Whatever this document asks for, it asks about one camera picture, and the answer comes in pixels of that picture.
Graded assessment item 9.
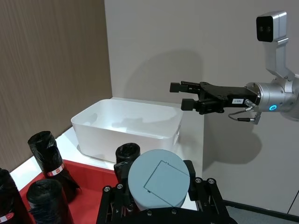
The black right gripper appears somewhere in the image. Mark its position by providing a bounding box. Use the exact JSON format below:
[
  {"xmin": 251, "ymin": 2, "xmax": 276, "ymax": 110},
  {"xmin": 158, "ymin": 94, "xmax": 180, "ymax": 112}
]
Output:
[{"xmin": 170, "ymin": 81, "xmax": 257, "ymax": 115}]

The thin dark gripper cable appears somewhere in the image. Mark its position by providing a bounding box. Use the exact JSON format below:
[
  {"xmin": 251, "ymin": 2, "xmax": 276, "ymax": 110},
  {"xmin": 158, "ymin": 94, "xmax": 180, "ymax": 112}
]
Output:
[{"xmin": 228, "ymin": 99, "xmax": 257, "ymax": 122}]

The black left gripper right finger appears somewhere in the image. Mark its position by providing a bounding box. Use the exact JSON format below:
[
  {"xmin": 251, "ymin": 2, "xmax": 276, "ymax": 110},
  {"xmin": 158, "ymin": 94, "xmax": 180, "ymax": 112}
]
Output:
[{"xmin": 184, "ymin": 160, "xmax": 235, "ymax": 224}]

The black garbage bag roll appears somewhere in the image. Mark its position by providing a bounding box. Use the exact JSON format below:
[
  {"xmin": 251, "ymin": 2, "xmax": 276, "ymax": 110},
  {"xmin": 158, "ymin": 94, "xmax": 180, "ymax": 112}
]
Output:
[
  {"xmin": 26, "ymin": 179, "xmax": 74, "ymax": 224},
  {"xmin": 115, "ymin": 142, "xmax": 142, "ymax": 166},
  {"xmin": 0, "ymin": 168, "xmax": 31, "ymax": 224},
  {"xmin": 27, "ymin": 131, "xmax": 83, "ymax": 203}
]

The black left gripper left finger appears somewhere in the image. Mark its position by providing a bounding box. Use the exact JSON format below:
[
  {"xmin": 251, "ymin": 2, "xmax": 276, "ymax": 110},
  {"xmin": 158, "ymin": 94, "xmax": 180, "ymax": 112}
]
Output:
[{"xmin": 97, "ymin": 162, "xmax": 139, "ymax": 224}]

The white plastic bin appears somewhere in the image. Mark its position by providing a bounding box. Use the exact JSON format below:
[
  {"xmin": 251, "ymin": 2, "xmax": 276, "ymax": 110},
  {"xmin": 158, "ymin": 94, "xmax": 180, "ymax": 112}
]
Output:
[{"xmin": 71, "ymin": 98, "xmax": 184, "ymax": 164}]

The red tray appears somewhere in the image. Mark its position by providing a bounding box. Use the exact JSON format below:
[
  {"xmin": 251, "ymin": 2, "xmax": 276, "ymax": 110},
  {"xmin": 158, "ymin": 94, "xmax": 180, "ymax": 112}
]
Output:
[{"xmin": 18, "ymin": 159, "xmax": 122, "ymax": 224}]

